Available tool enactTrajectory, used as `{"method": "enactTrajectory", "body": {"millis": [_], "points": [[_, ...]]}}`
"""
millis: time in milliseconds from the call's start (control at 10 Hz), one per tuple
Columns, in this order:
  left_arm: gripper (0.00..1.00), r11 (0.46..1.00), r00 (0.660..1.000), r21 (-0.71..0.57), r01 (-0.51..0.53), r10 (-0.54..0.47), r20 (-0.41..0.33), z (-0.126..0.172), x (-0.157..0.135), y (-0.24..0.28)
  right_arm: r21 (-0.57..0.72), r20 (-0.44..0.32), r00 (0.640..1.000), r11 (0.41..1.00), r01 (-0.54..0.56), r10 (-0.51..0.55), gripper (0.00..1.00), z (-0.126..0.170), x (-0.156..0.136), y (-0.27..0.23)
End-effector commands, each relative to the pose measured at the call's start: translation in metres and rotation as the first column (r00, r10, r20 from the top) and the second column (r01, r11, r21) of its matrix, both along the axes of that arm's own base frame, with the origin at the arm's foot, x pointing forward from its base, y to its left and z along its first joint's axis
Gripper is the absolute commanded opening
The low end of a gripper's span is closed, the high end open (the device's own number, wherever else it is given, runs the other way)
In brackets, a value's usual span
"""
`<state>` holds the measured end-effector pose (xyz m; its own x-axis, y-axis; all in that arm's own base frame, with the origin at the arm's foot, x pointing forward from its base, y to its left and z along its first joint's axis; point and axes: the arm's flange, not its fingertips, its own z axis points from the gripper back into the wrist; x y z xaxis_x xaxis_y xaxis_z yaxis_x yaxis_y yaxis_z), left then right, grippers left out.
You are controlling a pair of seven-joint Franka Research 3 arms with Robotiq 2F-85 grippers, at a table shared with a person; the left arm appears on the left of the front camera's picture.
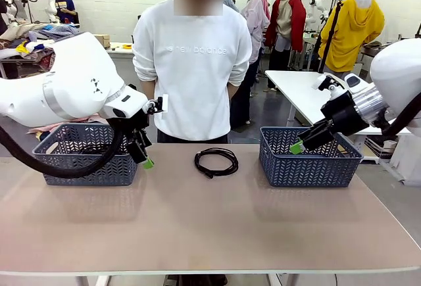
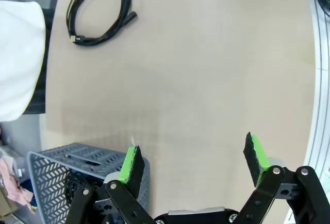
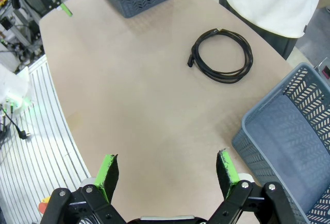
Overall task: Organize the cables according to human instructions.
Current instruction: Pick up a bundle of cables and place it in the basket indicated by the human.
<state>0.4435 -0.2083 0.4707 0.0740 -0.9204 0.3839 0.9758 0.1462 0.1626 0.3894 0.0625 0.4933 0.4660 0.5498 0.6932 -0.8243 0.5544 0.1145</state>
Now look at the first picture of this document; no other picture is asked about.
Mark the person's right forearm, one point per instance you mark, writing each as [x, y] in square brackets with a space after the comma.
[146, 81]

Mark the person's left forearm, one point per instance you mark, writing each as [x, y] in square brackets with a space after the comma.
[233, 90]

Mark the white long table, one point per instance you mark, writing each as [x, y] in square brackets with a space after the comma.
[120, 52]

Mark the mannequin in red jacket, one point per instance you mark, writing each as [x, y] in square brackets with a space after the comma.
[296, 13]

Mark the mannequin in yellow hoodie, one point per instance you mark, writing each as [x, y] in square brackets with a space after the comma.
[355, 29]

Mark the person in blue shirt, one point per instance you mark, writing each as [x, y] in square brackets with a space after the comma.
[65, 6]

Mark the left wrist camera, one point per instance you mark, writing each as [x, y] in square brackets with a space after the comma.
[164, 103]

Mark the red checkered cloth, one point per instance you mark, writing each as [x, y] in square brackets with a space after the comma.
[41, 129]

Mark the person in white sweater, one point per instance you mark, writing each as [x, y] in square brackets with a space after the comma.
[194, 79]

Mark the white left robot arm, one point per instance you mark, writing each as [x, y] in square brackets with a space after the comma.
[75, 69]

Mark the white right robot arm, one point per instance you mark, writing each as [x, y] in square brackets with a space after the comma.
[394, 69]

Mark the pile of mixed cloths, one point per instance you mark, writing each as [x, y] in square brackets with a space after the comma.
[33, 36]

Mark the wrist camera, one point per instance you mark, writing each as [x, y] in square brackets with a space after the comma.
[164, 103]
[335, 91]

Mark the white side table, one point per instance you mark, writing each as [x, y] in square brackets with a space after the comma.
[296, 85]

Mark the cardboard box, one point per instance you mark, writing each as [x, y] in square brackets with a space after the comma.
[103, 41]

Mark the white humanoid robot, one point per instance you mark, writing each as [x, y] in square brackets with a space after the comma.
[315, 3]

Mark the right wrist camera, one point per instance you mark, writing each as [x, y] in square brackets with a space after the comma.
[335, 91]

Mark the black stand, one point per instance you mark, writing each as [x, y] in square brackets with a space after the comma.
[330, 33]

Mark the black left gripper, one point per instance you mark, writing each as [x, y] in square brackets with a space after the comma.
[135, 123]

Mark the yellow tape roll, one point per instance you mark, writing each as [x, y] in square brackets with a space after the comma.
[123, 47]

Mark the white table leg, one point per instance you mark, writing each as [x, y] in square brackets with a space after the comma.
[278, 281]
[92, 281]

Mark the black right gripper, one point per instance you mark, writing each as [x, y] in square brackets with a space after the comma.
[345, 113]

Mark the grey plastic lattice basket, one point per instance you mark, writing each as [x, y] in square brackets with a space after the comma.
[82, 181]
[312, 171]

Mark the figure in pink shirt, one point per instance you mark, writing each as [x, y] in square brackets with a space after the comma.
[255, 19]

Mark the small white robot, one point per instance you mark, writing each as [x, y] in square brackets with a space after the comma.
[10, 6]

